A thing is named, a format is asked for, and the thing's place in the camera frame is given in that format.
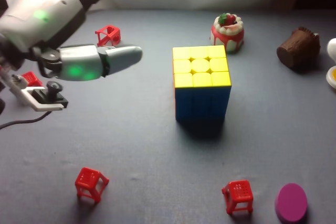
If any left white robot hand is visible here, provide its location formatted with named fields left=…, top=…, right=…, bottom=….
left=0, top=0, right=144, bottom=82

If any Rubik's cube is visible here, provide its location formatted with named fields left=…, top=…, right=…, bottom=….
left=172, top=45, right=234, bottom=132

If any red toy stool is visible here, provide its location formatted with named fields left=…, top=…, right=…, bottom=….
left=20, top=71, right=44, bottom=88
left=94, top=25, right=122, bottom=48
left=222, top=180, right=254, bottom=216
left=75, top=166, right=110, bottom=204

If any white egg shell toy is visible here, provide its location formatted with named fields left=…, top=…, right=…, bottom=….
left=326, top=37, right=336, bottom=63

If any brown tree stump toy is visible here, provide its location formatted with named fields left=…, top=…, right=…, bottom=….
left=276, top=26, right=321, bottom=74

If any fried egg toy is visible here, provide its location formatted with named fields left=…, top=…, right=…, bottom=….
left=325, top=65, right=336, bottom=88

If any strawberry cake toy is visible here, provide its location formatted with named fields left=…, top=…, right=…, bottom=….
left=209, top=13, right=245, bottom=53

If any grey table cloth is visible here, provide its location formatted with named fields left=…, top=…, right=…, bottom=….
left=0, top=8, right=336, bottom=224

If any purple round disc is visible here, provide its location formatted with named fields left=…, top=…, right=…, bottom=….
left=275, top=183, right=308, bottom=224

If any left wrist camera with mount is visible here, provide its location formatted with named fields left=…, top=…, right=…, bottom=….
left=20, top=81, right=69, bottom=112

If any black left wrist camera cable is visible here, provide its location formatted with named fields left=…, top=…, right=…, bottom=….
left=0, top=110, right=53, bottom=130

